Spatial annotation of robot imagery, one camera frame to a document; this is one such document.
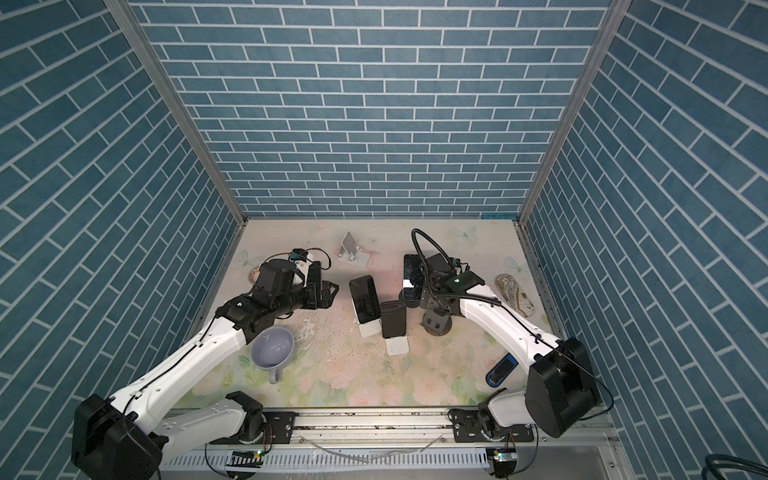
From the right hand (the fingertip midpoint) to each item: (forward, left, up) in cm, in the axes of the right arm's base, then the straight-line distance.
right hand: (438, 298), depth 85 cm
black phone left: (+2, +22, -6) cm, 23 cm away
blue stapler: (-16, -18, -10) cm, 26 cm away
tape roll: (+10, +63, -9) cm, 64 cm away
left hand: (-3, +31, +7) cm, 32 cm away
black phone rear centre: (+10, +8, -2) cm, 13 cm away
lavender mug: (-15, +47, -10) cm, 51 cm away
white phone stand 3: (-10, +11, -11) cm, 19 cm away
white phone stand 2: (-6, +20, -11) cm, 23 cm away
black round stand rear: (+2, +9, -7) cm, 11 cm away
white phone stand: (+19, +30, -5) cm, 36 cm away
